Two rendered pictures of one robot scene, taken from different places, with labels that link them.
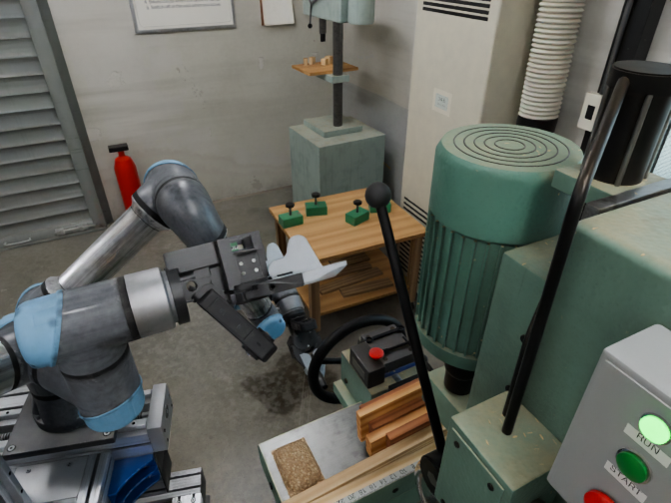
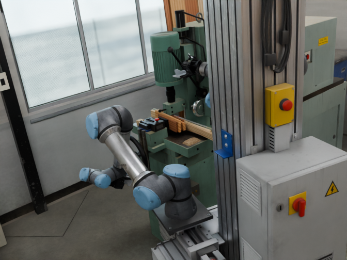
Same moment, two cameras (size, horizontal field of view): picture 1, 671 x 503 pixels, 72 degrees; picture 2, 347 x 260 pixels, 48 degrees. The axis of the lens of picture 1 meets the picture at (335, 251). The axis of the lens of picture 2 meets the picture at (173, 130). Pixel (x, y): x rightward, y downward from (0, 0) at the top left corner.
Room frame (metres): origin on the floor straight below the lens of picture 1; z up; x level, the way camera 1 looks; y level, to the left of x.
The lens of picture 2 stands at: (0.96, 2.11, 1.87)
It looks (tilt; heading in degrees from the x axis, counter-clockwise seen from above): 23 degrees down; 260
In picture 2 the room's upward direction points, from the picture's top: 6 degrees counter-clockwise
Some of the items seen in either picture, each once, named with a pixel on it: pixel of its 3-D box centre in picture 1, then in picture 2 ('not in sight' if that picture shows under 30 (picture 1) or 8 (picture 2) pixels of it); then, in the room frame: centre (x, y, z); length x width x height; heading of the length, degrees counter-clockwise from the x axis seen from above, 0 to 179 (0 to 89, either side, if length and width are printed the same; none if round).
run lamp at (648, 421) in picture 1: (653, 429); not in sight; (0.18, -0.20, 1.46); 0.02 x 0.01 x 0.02; 26
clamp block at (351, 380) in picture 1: (382, 375); (152, 134); (0.71, -0.10, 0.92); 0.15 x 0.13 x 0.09; 116
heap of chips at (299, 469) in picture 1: (297, 462); (191, 140); (0.50, 0.07, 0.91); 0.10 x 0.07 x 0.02; 26
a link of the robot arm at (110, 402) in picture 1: (96, 377); not in sight; (0.39, 0.30, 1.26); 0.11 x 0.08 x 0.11; 63
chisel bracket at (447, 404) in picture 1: (460, 410); (174, 107); (0.53, -0.22, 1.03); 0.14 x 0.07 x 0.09; 26
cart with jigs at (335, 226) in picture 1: (344, 251); not in sight; (2.10, -0.05, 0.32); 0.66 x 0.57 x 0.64; 114
